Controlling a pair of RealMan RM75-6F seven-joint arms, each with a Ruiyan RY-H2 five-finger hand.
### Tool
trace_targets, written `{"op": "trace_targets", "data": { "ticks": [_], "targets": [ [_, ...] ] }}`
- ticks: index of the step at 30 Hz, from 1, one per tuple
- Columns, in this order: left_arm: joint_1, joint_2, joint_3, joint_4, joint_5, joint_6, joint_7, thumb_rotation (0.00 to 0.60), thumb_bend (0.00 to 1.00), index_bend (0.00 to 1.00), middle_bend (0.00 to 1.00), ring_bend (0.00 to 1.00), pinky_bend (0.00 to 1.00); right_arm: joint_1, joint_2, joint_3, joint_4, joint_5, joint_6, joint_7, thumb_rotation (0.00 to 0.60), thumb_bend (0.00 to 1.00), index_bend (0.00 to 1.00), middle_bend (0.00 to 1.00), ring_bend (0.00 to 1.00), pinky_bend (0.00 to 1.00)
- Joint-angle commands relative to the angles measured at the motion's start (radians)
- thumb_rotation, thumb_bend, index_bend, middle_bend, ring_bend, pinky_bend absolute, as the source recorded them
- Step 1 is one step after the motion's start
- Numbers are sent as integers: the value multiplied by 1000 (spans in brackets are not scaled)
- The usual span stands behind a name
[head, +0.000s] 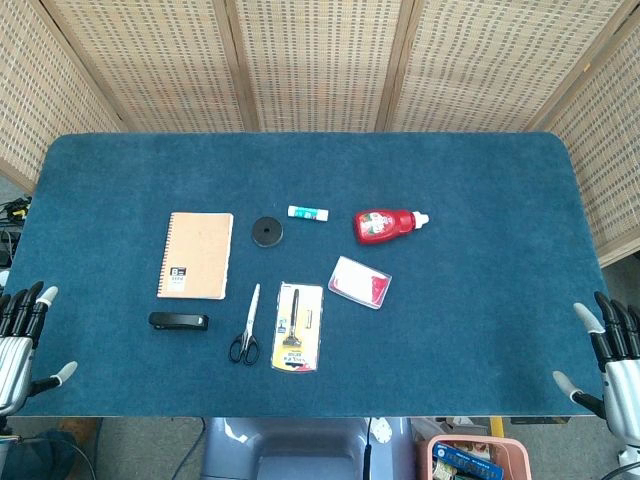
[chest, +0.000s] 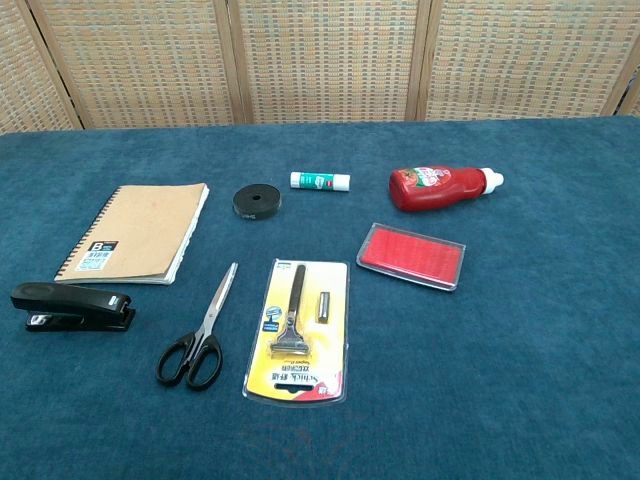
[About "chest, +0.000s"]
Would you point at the blue table cloth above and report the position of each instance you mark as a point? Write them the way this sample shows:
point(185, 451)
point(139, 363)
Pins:
point(450, 375)

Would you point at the red pad in clear case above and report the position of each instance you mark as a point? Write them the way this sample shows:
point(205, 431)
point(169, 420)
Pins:
point(412, 256)

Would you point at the black stapler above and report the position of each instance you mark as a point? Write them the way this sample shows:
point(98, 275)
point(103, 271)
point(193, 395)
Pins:
point(70, 301)

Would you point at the black tape roll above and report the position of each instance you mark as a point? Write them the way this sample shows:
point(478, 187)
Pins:
point(257, 200)

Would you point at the white green glue stick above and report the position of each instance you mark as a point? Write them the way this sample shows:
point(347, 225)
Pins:
point(320, 180)

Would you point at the yellow spiral notebook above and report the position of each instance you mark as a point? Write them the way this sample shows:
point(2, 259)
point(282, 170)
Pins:
point(140, 232)

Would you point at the razor in yellow blister pack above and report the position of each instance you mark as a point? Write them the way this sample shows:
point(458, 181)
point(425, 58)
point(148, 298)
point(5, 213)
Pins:
point(300, 350)

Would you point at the woven folding screen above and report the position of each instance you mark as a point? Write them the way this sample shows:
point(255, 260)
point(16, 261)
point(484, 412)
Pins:
point(325, 60)

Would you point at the red ketchup bottle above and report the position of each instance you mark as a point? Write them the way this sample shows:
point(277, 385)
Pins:
point(435, 187)

